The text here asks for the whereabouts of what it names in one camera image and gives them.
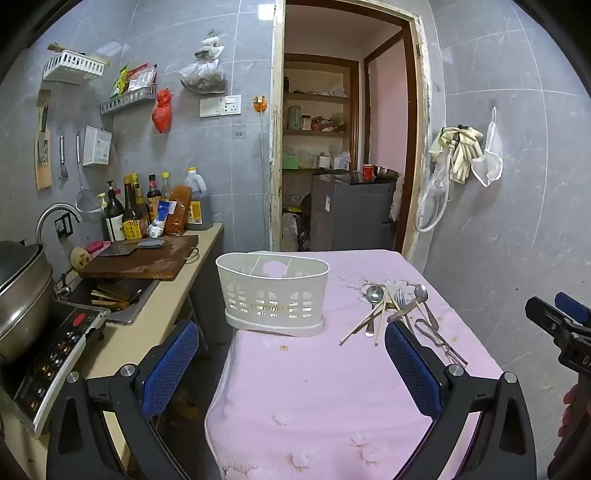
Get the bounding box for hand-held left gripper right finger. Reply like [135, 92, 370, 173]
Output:
[384, 320, 539, 480]

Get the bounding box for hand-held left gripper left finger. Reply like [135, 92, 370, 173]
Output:
[46, 318, 201, 480]

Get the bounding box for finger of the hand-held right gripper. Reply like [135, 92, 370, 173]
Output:
[555, 292, 591, 325]
[525, 295, 579, 346]

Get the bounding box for beige chopstick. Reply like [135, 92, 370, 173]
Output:
[375, 290, 393, 347]

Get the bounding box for steel table knife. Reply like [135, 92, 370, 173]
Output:
[387, 299, 428, 324]

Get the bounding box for steel spoon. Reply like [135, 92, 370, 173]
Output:
[413, 284, 440, 330]
[365, 285, 385, 337]

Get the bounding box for white plastic utensil basket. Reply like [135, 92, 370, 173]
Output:
[215, 251, 330, 337]

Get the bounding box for person's right hand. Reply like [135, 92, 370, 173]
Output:
[558, 383, 585, 439]

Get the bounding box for bundle of wooden chopsticks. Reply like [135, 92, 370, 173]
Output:
[90, 286, 144, 311]

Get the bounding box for pink floral tablecloth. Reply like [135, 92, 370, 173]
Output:
[204, 249, 504, 480]

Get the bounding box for wooden cutting board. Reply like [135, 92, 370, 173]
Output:
[78, 234, 200, 281]

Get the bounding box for induction cooker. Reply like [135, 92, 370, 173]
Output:
[11, 300, 112, 437]

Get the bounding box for dark cleaver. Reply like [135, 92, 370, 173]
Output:
[95, 240, 139, 257]

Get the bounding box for blue white packet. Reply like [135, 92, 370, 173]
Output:
[148, 203, 176, 238]

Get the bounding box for dark sauce bottle yellow label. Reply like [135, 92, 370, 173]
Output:
[121, 174, 141, 240]

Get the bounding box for orange food packet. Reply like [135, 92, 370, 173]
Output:
[164, 185, 192, 236]

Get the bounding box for steel cooking pot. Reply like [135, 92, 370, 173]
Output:
[0, 240, 55, 365]

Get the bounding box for dark pump bottle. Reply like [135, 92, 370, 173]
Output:
[102, 180, 126, 241]

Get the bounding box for large oil jug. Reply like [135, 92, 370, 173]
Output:
[184, 167, 214, 230]

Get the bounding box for grey refrigerator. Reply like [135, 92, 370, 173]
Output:
[310, 173, 398, 252]

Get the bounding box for white mesh filter bag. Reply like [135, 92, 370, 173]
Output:
[471, 107, 504, 188]

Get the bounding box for dark bottle red label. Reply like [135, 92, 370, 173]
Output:
[147, 174, 160, 222]

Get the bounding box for steel mesh strainer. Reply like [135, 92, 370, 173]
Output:
[75, 131, 105, 224]

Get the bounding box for clear plastic bag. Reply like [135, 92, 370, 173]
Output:
[428, 131, 451, 201]

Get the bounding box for cream rubber gloves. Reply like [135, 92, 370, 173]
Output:
[450, 124, 484, 184]

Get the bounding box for steel faucet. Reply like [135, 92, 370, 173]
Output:
[36, 203, 81, 245]

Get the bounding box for white hanging box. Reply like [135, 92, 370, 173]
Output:
[83, 126, 113, 167]

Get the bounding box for wooden knife holder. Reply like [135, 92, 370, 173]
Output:
[34, 90, 53, 191]

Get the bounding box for red plastic bag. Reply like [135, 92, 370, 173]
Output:
[152, 89, 174, 134]

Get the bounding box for seasoning packets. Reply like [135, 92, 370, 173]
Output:
[111, 65, 158, 95]

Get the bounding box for clear bag of dried goods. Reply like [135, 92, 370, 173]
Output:
[180, 30, 229, 94]

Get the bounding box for white power cable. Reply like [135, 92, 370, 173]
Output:
[261, 111, 271, 232]

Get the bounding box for wooden door frame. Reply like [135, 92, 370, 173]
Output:
[269, 0, 437, 259]

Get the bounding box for wall shelf unit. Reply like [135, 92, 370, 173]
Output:
[283, 55, 358, 171]

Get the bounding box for white wall switch panel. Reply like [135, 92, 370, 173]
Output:
[199, 95, 242, 118]

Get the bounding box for grey wall rack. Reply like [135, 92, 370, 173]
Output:
[100, 85, 158, 115]

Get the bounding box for white wall basket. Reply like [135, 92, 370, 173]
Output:
[43, 48, 106, 85]

